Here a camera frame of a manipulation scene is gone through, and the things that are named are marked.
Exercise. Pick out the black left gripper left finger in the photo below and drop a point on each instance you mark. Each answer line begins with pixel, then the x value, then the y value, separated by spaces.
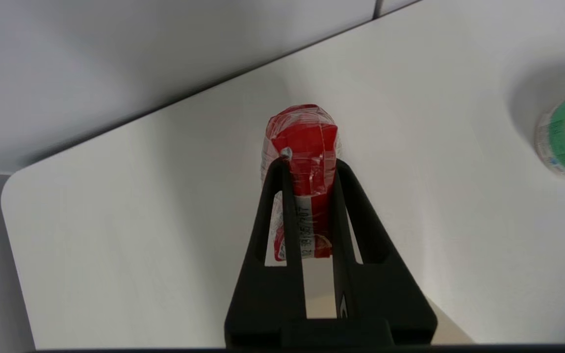
pixel 263 299

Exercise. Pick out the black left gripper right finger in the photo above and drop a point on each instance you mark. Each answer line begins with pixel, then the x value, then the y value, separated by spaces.
pixel 385 299

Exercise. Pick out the red snack packet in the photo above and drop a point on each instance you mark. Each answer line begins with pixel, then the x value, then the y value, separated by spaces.
pixel 307 137

